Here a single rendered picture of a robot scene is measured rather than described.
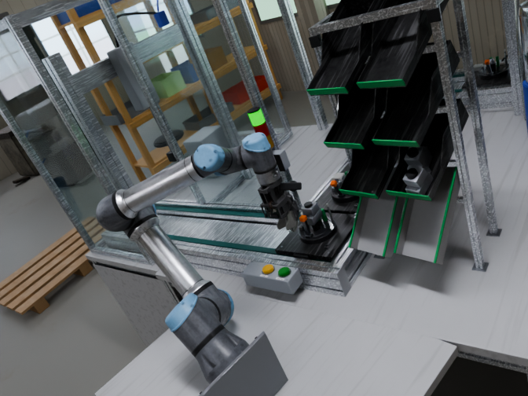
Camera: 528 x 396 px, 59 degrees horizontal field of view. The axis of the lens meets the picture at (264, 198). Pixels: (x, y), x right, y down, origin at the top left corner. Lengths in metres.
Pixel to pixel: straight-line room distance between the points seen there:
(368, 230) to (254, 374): 0.56
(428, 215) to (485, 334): 0.35
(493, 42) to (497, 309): 3.98
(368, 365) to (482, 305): 0.36
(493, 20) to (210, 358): 4.37
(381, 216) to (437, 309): 0.31
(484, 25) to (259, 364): 4.35
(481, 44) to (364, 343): 4.17
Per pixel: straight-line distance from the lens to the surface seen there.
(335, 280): 1.53
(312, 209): 1.61
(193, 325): 1.35
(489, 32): 5.16
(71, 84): 2.27
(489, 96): 2.52
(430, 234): 1.42
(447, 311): 1.45
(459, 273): 1.55
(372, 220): 1.50
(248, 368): 1.28
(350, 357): 1.39
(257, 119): 1.69
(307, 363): 1.42
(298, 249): 1.64
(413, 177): 1.27
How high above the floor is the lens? 1.89
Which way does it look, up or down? 26 degrees down
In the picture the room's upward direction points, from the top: 23 degrees counter-clockwise
